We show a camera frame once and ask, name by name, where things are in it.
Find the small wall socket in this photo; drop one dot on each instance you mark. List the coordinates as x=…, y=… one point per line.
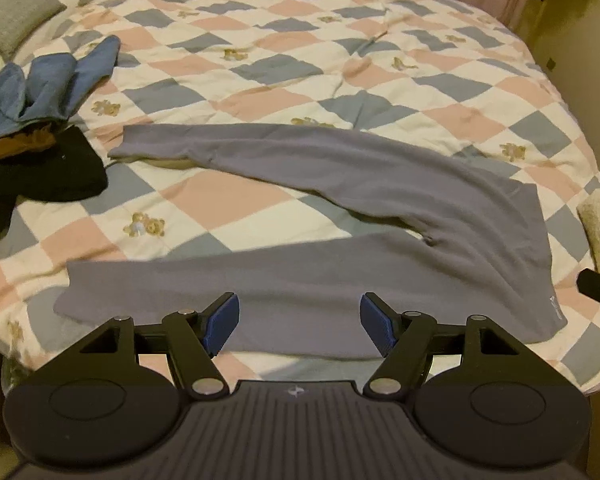
x=550, y=63

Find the brown pants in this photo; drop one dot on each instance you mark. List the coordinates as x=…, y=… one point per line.
x=10, y=147

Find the grey checked pillow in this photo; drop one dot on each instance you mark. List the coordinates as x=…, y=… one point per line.
x=15, y=15

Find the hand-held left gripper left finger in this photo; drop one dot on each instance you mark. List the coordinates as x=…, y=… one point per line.
x=222, y=322

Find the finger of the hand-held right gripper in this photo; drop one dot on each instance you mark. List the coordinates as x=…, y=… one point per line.
x=597, y=287

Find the grey sweatshirt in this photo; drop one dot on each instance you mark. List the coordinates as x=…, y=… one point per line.
x=380, y=170

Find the patchwork bear print quilt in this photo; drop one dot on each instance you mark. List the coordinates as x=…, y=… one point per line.
x=280, y=65

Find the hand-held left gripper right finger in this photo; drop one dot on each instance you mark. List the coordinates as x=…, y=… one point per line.
x=377, y=322

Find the blue jeans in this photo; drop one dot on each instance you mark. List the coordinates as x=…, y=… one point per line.
x=50, y=85

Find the black garment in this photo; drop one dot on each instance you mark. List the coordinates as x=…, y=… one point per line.
x=55, y=170

